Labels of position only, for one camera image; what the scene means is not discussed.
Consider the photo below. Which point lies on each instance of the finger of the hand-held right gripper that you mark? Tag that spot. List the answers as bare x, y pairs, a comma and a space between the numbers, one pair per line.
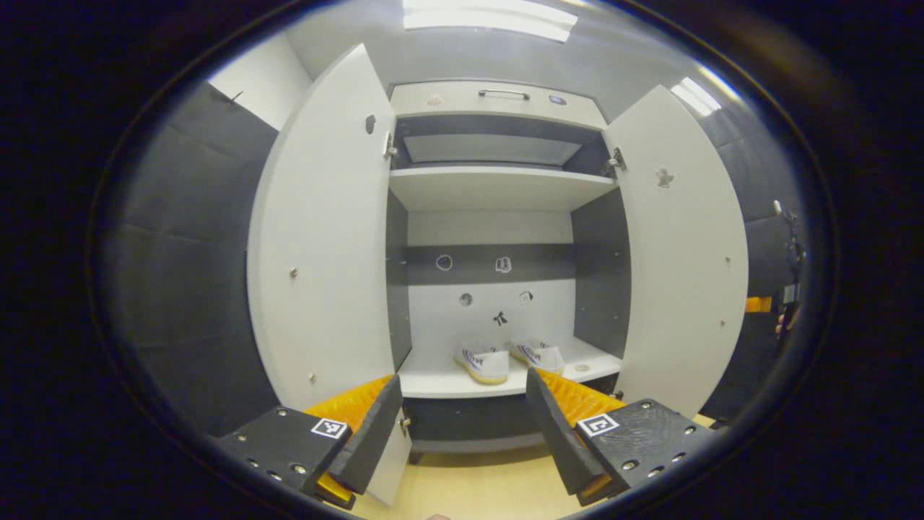
758, 304

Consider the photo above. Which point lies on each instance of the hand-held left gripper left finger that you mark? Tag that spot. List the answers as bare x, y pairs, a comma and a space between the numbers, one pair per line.
372, 433

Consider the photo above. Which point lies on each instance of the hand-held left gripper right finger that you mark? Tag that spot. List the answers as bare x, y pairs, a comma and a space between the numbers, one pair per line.
556, 433

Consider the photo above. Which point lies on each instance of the grey shoe cabinet door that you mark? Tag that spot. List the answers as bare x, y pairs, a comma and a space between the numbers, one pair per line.
325, 253
686, 289

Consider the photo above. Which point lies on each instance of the white canvas shoe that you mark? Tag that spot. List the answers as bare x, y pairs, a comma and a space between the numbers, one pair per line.
484, 365
541, 356

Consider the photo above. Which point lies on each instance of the grey cabinet drawer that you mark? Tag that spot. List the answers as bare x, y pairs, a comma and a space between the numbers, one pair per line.
505, 112

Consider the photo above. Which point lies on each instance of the small ceiling light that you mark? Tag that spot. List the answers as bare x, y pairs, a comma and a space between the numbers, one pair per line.
696, 97

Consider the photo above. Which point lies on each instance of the black backdrop cloth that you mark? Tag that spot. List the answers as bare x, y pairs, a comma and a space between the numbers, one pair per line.
188, 274

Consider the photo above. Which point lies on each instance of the large ceiling light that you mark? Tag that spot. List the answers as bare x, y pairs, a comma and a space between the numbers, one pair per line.
491, 18

